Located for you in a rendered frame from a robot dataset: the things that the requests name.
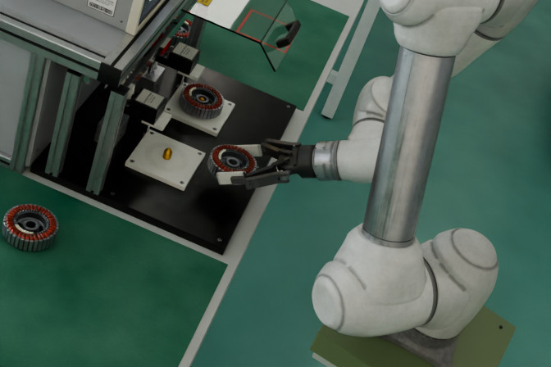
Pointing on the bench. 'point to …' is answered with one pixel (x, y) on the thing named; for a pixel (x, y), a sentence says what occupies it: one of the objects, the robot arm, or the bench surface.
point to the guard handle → (289, 33)
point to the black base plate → (142, 195)
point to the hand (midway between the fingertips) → (233, 164)
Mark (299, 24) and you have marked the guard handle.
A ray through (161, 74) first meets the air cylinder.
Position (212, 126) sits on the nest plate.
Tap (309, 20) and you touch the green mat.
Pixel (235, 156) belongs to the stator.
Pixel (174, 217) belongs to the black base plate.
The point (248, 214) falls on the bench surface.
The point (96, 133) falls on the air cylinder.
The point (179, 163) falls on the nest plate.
